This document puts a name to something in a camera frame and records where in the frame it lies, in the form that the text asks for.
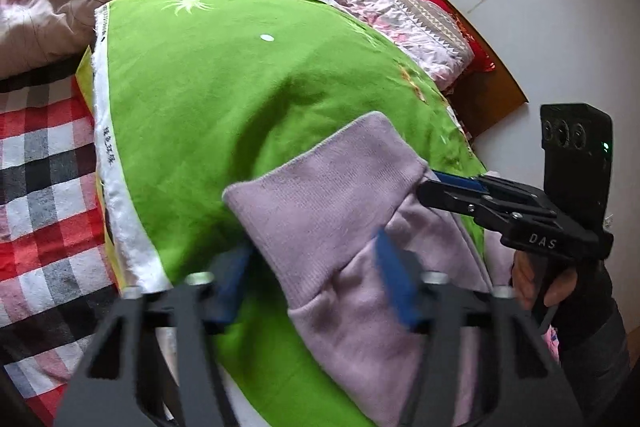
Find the green printed blanket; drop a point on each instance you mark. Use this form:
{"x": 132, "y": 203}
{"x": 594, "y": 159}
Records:
{"x": 200, "y": 107}

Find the wooden headboard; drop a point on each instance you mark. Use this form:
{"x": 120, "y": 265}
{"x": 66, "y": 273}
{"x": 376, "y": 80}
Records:
{"x": 500, "y": 92}

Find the red plaid bed sheet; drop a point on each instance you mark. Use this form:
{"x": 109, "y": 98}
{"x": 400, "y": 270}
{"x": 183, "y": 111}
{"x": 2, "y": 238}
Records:
{"x": 40, "y": 187}

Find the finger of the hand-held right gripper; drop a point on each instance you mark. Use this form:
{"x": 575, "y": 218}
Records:
{"x": 465, "y": 202}
{"x": 462, "y": 182}

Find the lilac pants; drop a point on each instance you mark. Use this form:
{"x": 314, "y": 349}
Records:
{"x": 320, "y": 207}

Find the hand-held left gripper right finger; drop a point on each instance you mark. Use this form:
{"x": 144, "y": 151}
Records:
{"x": 396, "y": 279}

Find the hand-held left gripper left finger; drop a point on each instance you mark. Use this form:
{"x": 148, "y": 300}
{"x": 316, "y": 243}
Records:
{"x": 229, "y": 289}

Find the person's right hand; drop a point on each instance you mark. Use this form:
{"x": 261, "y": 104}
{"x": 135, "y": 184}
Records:
{"x": 521, "y": 279}

